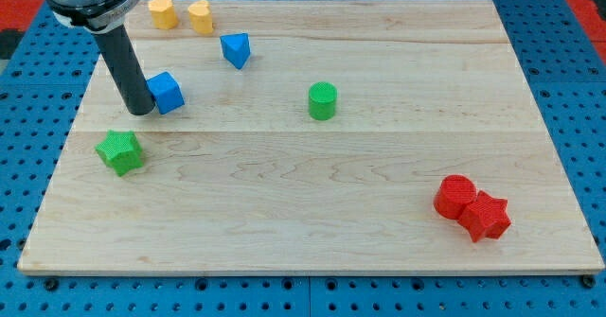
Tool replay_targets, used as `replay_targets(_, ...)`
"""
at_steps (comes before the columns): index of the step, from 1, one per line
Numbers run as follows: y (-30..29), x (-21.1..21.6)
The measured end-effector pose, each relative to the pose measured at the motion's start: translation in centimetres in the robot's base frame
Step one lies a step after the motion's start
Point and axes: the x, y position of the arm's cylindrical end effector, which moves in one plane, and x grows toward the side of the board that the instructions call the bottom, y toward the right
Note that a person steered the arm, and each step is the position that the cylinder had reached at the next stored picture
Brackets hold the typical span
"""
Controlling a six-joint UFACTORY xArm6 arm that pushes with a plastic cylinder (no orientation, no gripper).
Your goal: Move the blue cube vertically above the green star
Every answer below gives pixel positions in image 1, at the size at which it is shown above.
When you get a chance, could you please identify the yellow heart-shaped block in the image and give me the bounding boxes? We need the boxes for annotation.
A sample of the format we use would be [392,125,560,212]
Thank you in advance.
[187,0,214,35]

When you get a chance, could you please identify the light wooden board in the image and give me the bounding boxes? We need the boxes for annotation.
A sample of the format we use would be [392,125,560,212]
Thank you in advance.
[18,0,604,277]

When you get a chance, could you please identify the yellow hexagonal prism block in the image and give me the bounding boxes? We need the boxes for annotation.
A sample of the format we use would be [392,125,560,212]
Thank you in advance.
[148,0,179,30]

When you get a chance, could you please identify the blue cube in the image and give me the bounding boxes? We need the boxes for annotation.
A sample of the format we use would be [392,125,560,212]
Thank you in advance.
[147,72,185,114]

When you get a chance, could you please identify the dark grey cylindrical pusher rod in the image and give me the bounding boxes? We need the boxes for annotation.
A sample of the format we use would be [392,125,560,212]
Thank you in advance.
[94,25,155,115]

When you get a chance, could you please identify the green star block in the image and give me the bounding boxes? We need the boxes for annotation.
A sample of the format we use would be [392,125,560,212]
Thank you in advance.
[95,130,143,177]

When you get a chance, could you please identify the green cylinder block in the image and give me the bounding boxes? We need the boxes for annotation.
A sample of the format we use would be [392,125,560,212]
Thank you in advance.
[308,81,338,120]

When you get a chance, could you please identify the red cylinder block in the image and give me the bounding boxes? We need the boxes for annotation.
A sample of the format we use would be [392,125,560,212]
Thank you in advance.
[434,174,477,220]

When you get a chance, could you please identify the red star block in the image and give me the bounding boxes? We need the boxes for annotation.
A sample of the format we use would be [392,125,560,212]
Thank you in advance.
[457,190,511,242]

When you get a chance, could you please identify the blue triangular prism block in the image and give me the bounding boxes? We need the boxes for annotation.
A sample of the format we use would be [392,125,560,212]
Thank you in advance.
[220,33,251,69]

